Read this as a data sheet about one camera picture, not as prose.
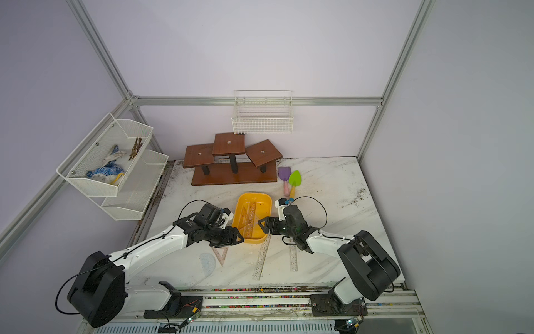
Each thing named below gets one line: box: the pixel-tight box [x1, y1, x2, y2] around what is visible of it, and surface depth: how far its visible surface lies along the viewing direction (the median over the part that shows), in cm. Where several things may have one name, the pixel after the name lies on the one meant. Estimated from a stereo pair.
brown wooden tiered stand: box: [182, 132, 283, 186], surface depth 106 cm
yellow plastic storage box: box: [232, 192, 273, 244], surface depth 100 cm
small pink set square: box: [211, 246, 229, 268], surface depth 88 cm
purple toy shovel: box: [278, 166, 291, 197], surface depth 117 cm
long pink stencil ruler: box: [244, 201, 257, 238], surface depth 97 cm
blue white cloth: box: [86, 144, 127, 186], surface depth 73 cm
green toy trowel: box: [288, 169, 303, 200], surface depth 114 cm
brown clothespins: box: [128, 137, 144, 161], surface depth 83 cm
